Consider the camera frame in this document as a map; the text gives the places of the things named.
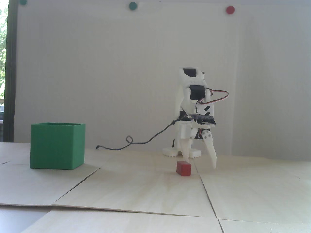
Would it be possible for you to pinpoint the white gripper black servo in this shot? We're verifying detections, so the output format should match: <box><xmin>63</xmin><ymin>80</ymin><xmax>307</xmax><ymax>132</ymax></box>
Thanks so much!
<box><xmin>176</xmin><ymin>121</ymin><xmax>217</xmax><ymax>170</ymax></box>

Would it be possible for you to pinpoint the red block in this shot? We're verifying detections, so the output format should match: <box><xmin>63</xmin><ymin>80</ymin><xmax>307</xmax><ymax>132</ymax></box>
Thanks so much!
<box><xmin>176</xmin><ymin>161</ymin><xmax>191</xmax><ymax>176</ymax></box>

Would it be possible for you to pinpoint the green box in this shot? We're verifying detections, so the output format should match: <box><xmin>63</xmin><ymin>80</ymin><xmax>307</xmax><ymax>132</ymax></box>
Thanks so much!
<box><xmin>30</xmin><ymin>123</ymin><xmax>86</xmax><ymax>170</ymax></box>

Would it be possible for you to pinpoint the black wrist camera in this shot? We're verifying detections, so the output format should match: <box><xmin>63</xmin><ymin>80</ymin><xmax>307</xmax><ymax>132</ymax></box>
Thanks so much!
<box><xmin>192</xmin><ymin>113</ymin><xmax>216</xmax><ymax>126</ymax></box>

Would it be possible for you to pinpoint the black camera cable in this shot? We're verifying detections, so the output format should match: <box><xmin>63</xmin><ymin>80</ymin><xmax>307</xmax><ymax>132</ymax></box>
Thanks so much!
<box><xmin>96</xmin><ymin>114</ymin><xmax>195</xmax><ymax>151</ymax></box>

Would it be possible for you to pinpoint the red white servo wire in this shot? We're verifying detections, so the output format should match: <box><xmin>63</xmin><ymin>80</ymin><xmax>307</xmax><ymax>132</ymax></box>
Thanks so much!
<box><xmin>196</xmin><ymin>89</ymin><xmax>230</xmax><ymax>112</ymax></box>

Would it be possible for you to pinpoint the dark window frame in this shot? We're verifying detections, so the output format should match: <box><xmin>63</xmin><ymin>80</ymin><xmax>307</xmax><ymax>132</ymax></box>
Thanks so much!
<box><xmin>6</xmin><ymin>0</ymin><xmax>19</xmax><ymax>143</ymax></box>

